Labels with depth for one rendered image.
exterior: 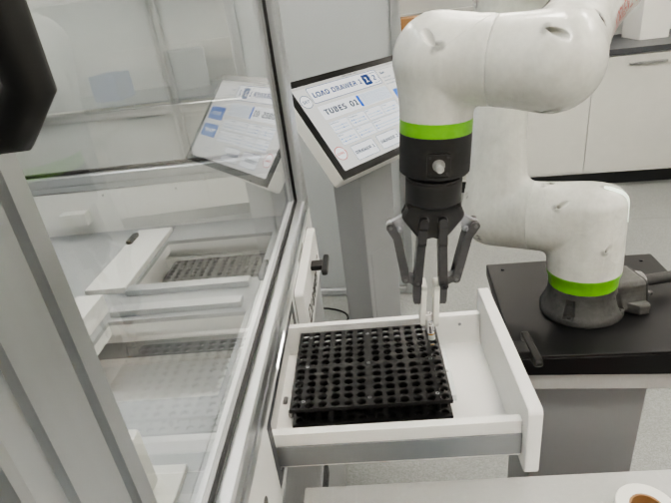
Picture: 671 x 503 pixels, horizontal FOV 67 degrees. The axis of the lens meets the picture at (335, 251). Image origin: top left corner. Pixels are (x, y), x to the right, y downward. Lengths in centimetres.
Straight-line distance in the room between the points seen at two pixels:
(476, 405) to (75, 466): 62
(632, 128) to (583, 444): 296
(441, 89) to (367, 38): 165
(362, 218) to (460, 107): 102
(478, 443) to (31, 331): 58
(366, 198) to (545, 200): 76
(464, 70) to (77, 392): 48
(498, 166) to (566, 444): 58
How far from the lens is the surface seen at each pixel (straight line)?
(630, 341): 103
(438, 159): 65
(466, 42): 61
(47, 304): 28
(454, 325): 90
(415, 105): 64
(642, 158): 402
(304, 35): 229
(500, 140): 100
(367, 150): 146
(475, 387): 84
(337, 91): 154
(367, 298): 177
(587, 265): 99
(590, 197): 97
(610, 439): 121
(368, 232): 165
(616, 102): 385
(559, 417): 114
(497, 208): 99
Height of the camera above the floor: 140
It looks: 27 degrees down
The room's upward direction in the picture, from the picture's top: 7 degrees counter-clockwise
